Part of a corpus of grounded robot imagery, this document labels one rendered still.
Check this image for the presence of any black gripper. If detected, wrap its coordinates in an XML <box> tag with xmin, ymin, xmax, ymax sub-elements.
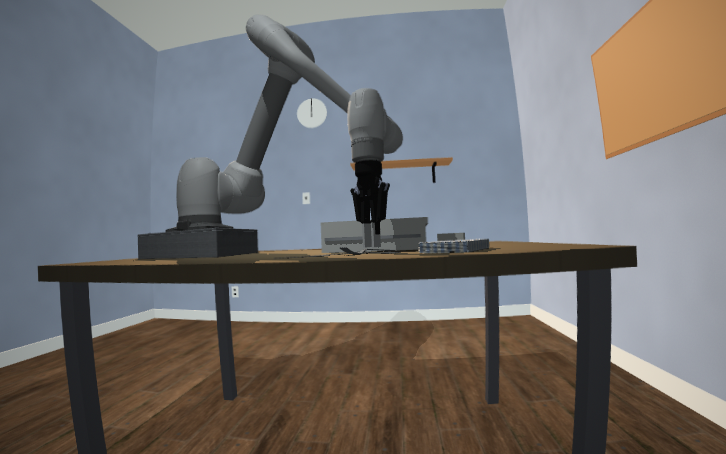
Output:
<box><xmin>350</xmin><ymin>160</ymin><xmax>390</xmax><ymax>247</ymax></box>

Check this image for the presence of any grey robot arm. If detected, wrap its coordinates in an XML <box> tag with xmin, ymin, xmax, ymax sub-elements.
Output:
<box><xmin>166</xmin><ymin>15</ymin><xmax>403</xmax><ymax>232</ymax></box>

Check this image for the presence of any blue and white checkered towel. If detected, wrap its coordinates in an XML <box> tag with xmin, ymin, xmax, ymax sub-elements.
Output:
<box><xmin>419</xmin><ymin>239</ymin><xmax>489</xmax><ymax>253</ymax></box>

